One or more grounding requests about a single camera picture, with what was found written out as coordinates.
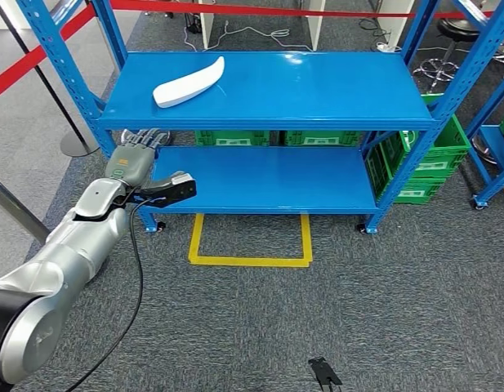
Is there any white floor cable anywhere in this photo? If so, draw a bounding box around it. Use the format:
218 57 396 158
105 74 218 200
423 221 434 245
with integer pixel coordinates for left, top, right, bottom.
183 20 314 53

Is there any black stanchion post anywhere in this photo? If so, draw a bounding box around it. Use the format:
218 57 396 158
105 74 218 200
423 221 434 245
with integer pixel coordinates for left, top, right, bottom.
0 0 100 158

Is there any black floor cable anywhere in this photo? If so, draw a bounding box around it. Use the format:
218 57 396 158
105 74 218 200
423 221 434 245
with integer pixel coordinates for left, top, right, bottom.
358 17 394 42

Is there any chrome stanchion post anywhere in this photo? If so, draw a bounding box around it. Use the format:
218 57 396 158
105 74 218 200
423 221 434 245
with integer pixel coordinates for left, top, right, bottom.
0 172 50 244

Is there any black robot right foot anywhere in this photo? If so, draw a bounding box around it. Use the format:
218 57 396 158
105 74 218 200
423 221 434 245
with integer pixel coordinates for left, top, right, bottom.
308 357 343 392

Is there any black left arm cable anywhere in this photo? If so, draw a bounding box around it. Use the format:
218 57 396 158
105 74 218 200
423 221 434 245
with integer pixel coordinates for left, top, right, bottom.
66 197 163 392

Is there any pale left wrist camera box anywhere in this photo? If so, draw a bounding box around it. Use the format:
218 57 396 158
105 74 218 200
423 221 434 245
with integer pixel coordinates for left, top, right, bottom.
133 171 197 209

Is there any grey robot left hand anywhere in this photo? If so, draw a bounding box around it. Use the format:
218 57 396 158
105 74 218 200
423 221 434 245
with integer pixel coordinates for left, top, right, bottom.
104 128 171 188

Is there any black cable bundle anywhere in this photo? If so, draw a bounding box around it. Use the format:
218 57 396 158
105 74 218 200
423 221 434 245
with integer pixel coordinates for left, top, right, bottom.
184 9 202 36

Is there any chrome round base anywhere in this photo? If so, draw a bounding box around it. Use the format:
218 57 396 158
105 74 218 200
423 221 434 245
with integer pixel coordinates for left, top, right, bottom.
472 135 498 166

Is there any white plastic trim part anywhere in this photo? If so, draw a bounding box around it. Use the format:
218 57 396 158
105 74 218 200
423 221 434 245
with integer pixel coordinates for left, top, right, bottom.
153 56 226 109

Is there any black round stool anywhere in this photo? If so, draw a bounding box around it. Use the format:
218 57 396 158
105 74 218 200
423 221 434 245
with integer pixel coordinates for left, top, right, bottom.
412 17 482 91

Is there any white desk panel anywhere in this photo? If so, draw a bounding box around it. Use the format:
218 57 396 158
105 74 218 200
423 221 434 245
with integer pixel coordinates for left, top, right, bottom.
377 0 417 52
307 0 328 52
199 0 216 51

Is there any red barrier belt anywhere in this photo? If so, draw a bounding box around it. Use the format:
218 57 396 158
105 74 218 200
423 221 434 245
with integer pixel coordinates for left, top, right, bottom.
0 4 97 104
110 0 495 20

